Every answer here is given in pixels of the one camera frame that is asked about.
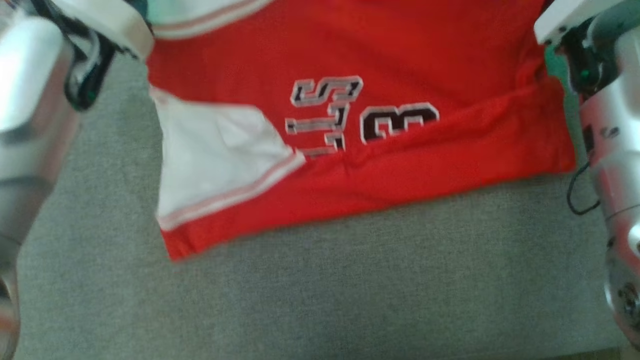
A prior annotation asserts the black cable with blue plug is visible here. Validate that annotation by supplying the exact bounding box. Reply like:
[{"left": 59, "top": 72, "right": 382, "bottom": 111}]
[{"left": 566, "top": 162, "right": 601, "bottom": 216}]

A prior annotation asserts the red jersey with white stripes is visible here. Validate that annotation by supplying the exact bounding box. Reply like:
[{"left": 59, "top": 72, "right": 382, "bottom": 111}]
[{"left": 145, "top": 0, "right": 578, "bottom": 262}]

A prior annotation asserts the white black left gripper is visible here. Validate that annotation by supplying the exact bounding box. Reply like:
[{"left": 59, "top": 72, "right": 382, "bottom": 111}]
[{"left": 50, "top": 0, "right": 155, "bottom": 112}]

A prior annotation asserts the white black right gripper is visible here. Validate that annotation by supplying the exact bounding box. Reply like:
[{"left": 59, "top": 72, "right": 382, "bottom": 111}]
[{"left": 533, "top": 0, "right": 626, "bottom": 96}]

